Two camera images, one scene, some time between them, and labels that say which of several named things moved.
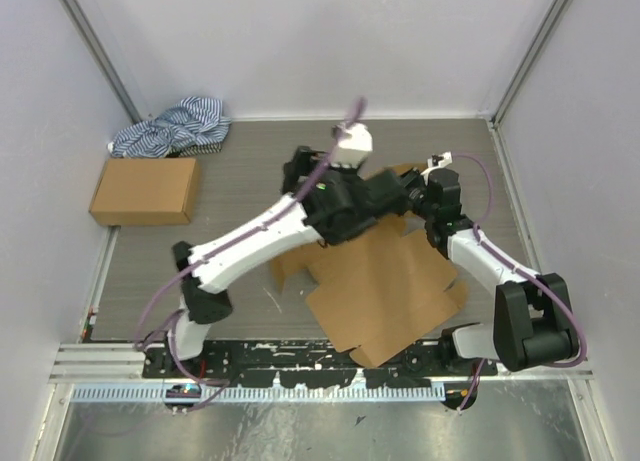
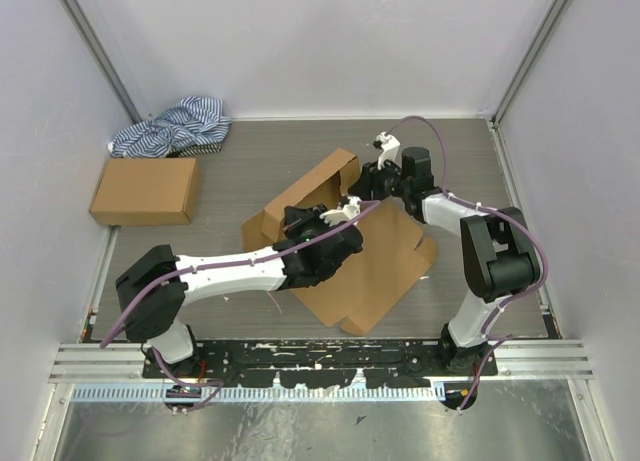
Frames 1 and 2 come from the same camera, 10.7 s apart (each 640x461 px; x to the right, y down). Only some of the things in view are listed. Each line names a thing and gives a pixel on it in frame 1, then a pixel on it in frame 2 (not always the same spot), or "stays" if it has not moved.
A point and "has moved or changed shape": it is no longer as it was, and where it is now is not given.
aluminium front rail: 125,362 stays
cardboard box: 378,288 has moved or changed shape
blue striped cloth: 194,127 stays
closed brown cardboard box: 146,191 stays
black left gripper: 303,162 -> 297,219
